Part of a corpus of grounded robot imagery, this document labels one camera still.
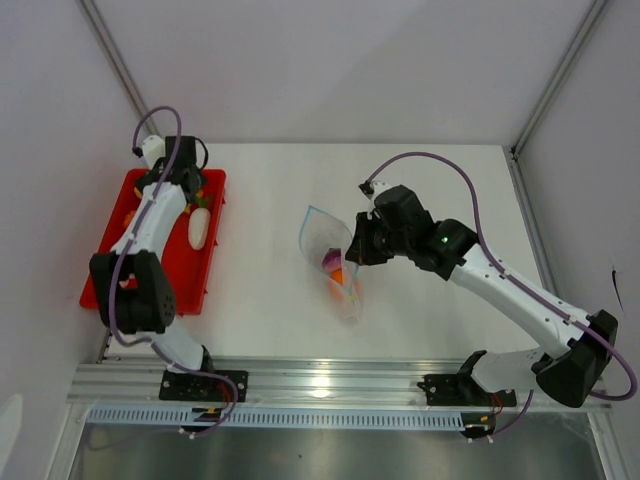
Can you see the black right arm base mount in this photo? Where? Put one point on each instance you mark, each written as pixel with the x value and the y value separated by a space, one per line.
pixel 447 390

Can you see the white slotted cable duct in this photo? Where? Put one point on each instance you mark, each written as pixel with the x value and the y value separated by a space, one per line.
pixel 262 417

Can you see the yellow toy ginger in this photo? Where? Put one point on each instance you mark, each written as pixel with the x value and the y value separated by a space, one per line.
pixel 197 194

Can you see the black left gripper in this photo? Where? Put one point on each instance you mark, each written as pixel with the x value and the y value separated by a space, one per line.
pixel 139 183

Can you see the white toy radish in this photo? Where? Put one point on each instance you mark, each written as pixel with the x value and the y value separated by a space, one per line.
pixel 199 220

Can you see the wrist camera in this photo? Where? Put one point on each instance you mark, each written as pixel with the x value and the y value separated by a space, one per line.
pixel 371 189
pixel 153 148

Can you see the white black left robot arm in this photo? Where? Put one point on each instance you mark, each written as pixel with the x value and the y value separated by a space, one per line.
pixel 134 294

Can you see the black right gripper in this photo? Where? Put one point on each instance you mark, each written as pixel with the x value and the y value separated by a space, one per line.
pixel 360 252

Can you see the purple toy onion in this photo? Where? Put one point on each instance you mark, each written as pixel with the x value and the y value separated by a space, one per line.
pixel 332 260

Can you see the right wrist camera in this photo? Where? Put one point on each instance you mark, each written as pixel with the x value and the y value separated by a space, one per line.
pixel 371 189

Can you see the orange toy carrot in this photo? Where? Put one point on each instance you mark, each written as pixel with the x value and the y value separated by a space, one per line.
pixel 337 276

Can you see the aluminium frame post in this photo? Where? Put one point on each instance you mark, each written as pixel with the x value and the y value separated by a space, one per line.
pixel 113 55
pixel 578 43

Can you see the orange toy fruit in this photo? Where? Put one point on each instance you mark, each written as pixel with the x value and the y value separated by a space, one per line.
pixel 349 291

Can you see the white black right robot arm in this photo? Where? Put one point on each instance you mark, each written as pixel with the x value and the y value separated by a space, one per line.
pixel 572 346

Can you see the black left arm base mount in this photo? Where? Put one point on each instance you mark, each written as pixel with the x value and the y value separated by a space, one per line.
pixel 193 388

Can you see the clear zip top bag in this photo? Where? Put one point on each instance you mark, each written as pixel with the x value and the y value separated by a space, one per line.
pixel 319 232

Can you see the right aluminium frame post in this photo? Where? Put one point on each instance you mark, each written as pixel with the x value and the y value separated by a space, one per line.
pixel 578 43

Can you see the left aluminium frame post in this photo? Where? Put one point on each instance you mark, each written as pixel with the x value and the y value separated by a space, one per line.
pixel 113 55

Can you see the orange toy pumpkin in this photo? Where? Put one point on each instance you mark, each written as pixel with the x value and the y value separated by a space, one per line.
pixel 128 218

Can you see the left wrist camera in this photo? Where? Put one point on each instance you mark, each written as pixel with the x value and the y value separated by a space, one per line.
pixel 153 148

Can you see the aluminium table edge rail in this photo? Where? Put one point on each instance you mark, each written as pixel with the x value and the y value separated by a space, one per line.
pixel 273 382

